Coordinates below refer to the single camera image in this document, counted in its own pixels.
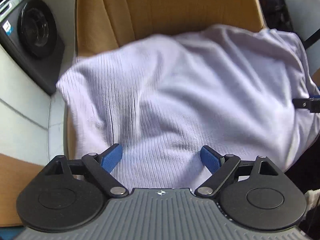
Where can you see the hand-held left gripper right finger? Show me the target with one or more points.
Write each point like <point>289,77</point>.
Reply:
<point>211,158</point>

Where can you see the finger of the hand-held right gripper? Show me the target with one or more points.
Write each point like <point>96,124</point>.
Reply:
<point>313,103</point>

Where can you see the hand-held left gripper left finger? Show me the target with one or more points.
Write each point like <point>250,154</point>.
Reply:
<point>111,158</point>

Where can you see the lilac knit cardigan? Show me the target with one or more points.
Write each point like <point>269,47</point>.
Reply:
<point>175,92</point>

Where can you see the dark backpack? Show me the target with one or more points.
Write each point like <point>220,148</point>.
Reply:
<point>272,7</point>

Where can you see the grey washing machine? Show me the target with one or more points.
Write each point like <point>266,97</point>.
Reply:
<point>37,30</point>

